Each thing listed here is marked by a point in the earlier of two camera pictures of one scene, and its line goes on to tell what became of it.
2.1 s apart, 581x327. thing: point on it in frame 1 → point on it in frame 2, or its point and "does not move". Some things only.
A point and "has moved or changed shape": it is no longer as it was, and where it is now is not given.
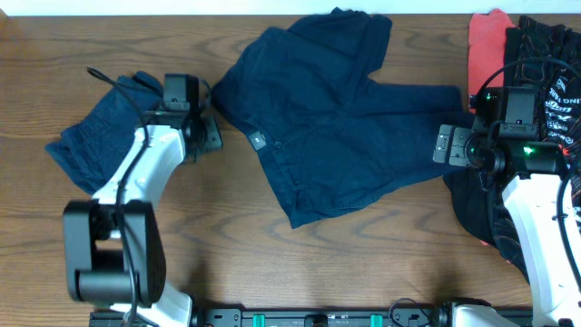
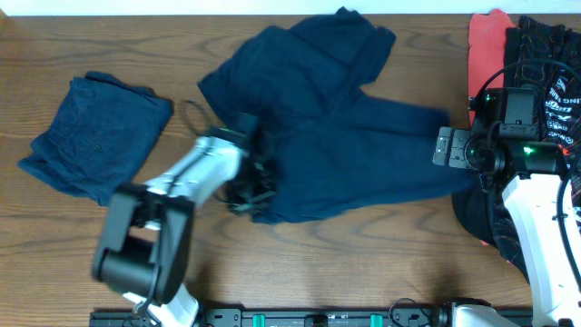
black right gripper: [456, 155] does not move
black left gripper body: [211, 133] → [253, 183]
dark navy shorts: [329, 135] has moved or changed shape
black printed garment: [546, 58] does not move
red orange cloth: [487, 38] does not move
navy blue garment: [92, 144] has moved or changed shape
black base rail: [303, 317] does not move
